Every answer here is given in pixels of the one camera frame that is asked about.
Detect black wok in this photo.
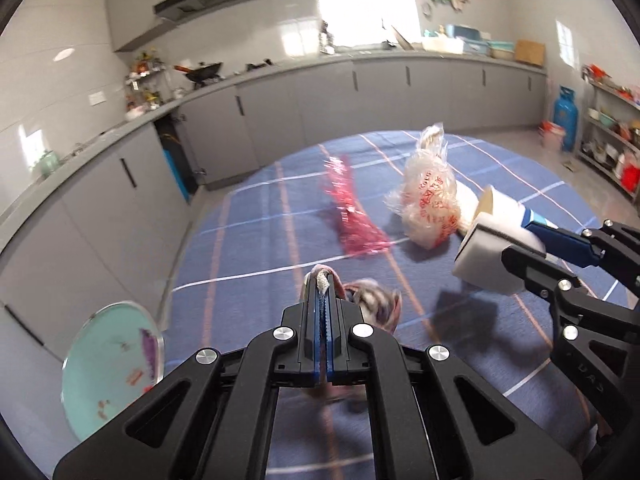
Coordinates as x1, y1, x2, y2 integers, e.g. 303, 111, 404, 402
174, 61, 223, 86

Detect large window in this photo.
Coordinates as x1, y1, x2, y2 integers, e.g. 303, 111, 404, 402
317, 0, 421, 48

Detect teal trash bin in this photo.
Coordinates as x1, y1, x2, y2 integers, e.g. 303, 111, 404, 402
61, 301, 166, 441

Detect blue storage box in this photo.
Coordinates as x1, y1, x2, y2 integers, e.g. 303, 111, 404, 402
442, 24, 493, 53

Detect blue gas cylinder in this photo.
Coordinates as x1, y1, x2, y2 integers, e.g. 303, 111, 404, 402
552, 86, 580, 152

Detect grey upper cabinets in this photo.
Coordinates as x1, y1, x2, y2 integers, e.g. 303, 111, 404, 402
104, 0, 321, 53

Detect cardboard box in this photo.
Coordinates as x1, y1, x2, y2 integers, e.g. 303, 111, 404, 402
514, 39, 546, 67

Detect green teapot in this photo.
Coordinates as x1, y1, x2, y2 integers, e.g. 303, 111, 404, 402
39, 150, 62, 177

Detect white tub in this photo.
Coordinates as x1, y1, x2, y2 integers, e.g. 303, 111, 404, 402
421, 35, 465, 54

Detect pink tinsel wrapper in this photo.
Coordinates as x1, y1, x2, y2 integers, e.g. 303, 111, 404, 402
320, 156, 393, 257

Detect metal spice rack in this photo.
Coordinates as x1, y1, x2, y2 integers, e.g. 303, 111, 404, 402
125, 50, 166, 111

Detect white foam block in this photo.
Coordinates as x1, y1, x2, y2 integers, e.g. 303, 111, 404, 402
452, 211, 546, 296

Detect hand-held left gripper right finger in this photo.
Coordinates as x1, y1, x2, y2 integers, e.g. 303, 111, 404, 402
322, 270, 583, 480

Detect red bucket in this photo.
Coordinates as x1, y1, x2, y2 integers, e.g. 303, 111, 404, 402
539, 121, 567, 150

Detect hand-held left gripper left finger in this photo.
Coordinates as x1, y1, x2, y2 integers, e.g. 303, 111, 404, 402
52, 272, 326, 480

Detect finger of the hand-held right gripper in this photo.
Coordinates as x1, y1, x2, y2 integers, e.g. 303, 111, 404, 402
501, 244, 640, 411
522, 219, 640, 281

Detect blue plaid tablecloth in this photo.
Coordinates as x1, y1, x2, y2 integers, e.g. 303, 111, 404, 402
162, 130, 636, 480

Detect white striped paper cup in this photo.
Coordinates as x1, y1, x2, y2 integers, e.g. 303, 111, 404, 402
477, 185, 551, 233

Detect metal shelf rack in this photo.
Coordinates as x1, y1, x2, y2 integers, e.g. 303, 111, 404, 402
575, 64, 640, 196

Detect clear red-printed plastic bag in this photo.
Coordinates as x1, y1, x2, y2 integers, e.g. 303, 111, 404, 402
385, 122, 461, 250

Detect wooden cutting board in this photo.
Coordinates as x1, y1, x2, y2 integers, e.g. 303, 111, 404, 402
391, 25, 415, 51

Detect grey kitchen counter cabinets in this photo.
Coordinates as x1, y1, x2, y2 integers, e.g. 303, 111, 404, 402
0, 52, 548, 361

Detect red plastic jug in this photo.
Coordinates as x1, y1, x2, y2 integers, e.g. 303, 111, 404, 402
620, 152, 640, 191

